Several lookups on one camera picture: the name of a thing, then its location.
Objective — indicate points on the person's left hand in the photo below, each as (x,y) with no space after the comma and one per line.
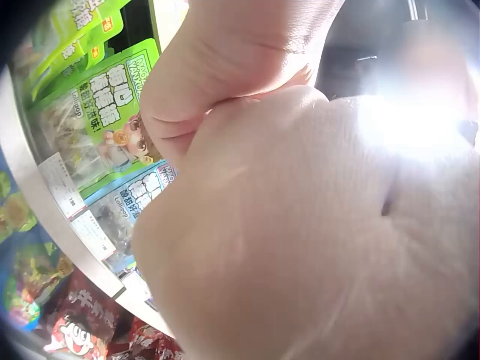
(285,232)

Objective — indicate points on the person's left fingers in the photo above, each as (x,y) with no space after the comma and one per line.
(303,78)

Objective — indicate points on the full shop shelf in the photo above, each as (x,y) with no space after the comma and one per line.
(93,93)

